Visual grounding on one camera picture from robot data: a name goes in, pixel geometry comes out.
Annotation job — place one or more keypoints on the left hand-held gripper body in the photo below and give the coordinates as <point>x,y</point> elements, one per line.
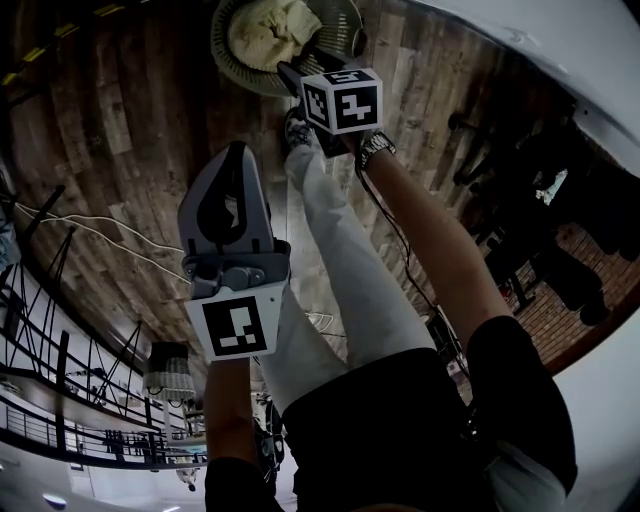
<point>235,325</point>

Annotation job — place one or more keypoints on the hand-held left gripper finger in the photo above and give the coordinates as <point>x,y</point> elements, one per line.
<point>187,220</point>
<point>260,220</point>

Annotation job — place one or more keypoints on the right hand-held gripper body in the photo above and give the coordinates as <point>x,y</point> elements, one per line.
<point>350,105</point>

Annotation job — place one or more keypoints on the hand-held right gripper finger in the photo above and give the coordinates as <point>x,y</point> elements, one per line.
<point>335,60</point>
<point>291,79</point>

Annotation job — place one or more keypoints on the grey-green round laundry basket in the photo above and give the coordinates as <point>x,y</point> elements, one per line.
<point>340,25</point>

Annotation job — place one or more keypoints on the cream clothes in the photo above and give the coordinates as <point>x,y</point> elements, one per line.
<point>270,30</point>

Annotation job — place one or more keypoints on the person's right forearm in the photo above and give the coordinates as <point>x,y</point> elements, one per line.
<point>435,235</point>

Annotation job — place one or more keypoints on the person's left forearm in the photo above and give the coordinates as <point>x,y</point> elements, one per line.
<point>227,410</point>

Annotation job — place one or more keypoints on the silver wristwatch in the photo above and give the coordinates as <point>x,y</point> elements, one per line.
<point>376,146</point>

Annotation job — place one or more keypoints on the person's patterned shoe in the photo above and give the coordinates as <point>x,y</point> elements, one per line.
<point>297,131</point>

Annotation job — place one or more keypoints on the person's white trouser leg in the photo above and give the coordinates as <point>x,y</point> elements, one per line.
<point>350,280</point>

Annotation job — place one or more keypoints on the person's black shirt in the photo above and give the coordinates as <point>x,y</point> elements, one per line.
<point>400,435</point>

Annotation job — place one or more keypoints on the white table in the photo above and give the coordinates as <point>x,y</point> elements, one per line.
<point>550,55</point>

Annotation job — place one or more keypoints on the yellow-black striped pole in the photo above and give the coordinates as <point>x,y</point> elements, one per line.
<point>65,30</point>

